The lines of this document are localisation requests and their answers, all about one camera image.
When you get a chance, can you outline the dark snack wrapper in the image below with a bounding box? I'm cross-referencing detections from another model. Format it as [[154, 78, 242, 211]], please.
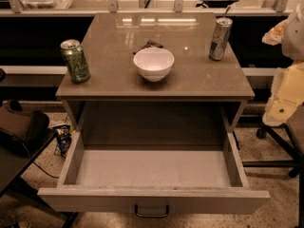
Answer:
[[133, 40, 163, 55]]

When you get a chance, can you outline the open grey drawer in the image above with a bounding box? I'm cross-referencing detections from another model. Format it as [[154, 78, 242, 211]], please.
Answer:
[[37, 106, 271, 216]]

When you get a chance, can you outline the black drawer handle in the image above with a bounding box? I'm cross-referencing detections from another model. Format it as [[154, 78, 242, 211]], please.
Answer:
[[134, 204, 170, 219]]

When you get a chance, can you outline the green soda can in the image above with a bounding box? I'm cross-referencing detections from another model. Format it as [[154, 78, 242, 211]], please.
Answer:
[[60, 39, 90, 84]]

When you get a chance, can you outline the silver blue redbull can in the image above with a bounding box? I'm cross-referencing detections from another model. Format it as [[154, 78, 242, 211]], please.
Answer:
[[209, 17, 233, 61]]

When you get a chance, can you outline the white bowl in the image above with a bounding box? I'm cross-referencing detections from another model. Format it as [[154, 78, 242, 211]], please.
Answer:
[[133, 47, 175, 82]]

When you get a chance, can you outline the crumpled blue snack bag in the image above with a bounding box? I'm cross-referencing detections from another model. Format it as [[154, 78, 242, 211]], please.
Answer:
[[53, 123, 72, 156]]

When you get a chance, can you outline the black cable on floor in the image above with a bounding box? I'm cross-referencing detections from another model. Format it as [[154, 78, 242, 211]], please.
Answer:
[[32, 161, 61, 180]]

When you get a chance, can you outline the dark side table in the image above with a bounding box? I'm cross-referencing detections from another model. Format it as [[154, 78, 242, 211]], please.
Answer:
[[0, 128, 80, 228]]

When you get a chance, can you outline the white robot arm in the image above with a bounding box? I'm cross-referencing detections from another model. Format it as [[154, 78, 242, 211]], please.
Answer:
[[262, 1, 304, 126]]

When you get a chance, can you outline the black office chair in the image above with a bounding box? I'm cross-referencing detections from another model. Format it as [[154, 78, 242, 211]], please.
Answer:
[[243, 105, 304, 228]]

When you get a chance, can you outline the grey cabinet with counter top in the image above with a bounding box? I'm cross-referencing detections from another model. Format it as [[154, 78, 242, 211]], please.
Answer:
[[57, 13, 254, 150]]

